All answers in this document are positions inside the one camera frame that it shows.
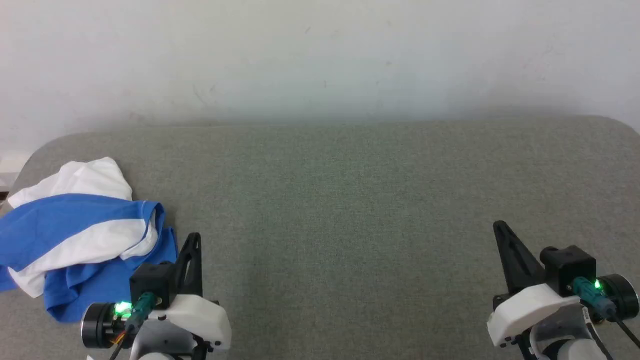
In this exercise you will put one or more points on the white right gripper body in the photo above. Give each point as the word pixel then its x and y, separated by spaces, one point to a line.
pixel 525 310

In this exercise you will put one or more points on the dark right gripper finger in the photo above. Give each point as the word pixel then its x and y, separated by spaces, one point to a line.
pixel 520 265

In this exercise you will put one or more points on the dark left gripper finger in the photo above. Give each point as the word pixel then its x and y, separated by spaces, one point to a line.
pixel 192 270

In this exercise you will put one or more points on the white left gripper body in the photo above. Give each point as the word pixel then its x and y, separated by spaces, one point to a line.
pixel 200 320

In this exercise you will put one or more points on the blue and white T-shirt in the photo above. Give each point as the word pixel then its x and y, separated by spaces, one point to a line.
pixel 60 220

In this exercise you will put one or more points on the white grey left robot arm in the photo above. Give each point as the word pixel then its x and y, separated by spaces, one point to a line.
pixel 160 345

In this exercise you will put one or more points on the black round left gripper motor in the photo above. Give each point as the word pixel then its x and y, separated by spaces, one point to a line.
pixel 97 325

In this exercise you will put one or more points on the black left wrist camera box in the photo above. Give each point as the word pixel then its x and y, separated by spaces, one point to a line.
pixel 150 280

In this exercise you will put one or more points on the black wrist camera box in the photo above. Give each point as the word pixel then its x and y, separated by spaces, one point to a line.
pixel 567 267
pixel 150 280

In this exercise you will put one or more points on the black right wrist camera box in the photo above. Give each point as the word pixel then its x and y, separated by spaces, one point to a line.
pixel 567 267

